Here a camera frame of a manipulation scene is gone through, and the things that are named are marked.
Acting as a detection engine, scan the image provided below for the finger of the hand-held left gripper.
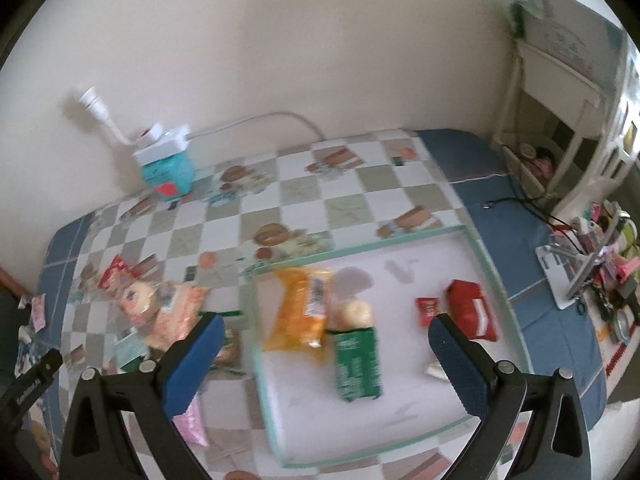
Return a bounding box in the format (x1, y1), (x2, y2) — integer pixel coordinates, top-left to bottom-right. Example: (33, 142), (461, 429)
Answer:
(27, 350), (64, 387)

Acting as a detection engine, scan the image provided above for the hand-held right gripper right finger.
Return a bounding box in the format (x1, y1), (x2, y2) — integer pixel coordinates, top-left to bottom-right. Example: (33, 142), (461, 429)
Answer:
(427, 312), (588, 480)

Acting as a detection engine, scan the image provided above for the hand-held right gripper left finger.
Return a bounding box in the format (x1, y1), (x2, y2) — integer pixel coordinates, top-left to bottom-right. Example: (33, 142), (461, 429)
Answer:
(59, 311), (226, 480)

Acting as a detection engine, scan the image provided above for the peach orange snack packet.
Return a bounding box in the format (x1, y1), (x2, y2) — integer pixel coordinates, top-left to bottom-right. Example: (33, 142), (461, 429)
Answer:
(145, 284), (211, 351)

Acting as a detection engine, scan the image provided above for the dark red snack packet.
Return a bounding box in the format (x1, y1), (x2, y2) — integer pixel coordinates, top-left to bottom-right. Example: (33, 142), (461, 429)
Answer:
(446, 280), (499, 342)

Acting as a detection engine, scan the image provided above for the pink snack packet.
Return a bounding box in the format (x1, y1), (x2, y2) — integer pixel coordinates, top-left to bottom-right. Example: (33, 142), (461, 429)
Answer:
(170, 392), (211, 448)

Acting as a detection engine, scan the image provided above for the small red snack packet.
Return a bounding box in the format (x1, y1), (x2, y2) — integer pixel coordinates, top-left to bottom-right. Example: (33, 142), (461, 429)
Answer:
(414, 296), (440, 328)

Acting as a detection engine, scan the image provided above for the silver and teal snack packet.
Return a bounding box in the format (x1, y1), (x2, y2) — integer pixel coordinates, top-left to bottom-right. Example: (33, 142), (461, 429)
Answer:
(114, 332), (153, 373)

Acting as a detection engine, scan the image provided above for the clear round bun packet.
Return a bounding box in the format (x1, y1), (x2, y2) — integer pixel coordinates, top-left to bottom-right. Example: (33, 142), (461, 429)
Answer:
(117, 280), (163, 318)

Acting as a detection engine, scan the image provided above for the dark green snack packet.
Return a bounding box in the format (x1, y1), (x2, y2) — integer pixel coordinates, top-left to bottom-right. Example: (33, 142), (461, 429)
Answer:
(327, 326), (383, 403)

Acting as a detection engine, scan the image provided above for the teal rimmed white tray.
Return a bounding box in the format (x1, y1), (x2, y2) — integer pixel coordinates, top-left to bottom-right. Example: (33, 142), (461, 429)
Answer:
(239, 225), (531, 470)

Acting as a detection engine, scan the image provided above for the round yellow bun packet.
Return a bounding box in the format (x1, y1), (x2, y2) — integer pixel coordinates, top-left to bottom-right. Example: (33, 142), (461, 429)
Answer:
(336, 297), (375, 332)

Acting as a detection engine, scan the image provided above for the yellow snack packet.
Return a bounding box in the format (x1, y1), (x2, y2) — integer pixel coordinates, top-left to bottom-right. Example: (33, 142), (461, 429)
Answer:
(262, 266), (333, 352)

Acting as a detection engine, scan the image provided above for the small pink packet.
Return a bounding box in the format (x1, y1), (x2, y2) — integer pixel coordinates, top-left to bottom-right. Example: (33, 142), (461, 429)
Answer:
(30, 295), (47, 332)

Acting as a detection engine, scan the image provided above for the blue bed sheet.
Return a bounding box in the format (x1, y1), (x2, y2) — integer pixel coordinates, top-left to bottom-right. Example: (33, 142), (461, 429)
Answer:
(35, 127), (610, 433)

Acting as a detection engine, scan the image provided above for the small round metal tin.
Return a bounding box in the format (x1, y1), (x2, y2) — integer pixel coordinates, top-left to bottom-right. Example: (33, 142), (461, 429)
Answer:
(614, 310), (635, 346)

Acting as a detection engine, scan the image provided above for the smartphone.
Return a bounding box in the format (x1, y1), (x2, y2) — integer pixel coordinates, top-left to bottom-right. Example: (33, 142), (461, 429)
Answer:
(567, 210), (632, 297)

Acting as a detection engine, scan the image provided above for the pile of colourful small items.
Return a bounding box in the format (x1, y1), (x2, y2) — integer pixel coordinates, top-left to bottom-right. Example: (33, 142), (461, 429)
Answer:
(570, 200), (640, 346)

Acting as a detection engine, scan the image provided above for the checked printed tablecloth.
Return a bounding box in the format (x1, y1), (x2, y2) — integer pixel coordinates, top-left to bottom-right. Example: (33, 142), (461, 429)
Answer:
(30, 130), (533, 480)

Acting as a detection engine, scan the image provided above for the white power strip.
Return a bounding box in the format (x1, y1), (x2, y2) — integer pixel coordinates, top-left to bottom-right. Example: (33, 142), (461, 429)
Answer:
(132, 122), (192, 167)

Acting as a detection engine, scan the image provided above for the black cable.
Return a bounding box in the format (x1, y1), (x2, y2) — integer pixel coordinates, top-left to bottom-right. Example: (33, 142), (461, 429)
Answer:
(482, 145), (576, 231)

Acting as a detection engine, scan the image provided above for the white power cable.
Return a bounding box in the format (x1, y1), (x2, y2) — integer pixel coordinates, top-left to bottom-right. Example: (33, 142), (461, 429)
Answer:
(90, 105), (328, 148)

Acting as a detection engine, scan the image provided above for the white wall plug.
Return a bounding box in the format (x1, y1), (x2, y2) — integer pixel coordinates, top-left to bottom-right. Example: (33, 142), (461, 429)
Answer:
(75, 87), (103, 113)

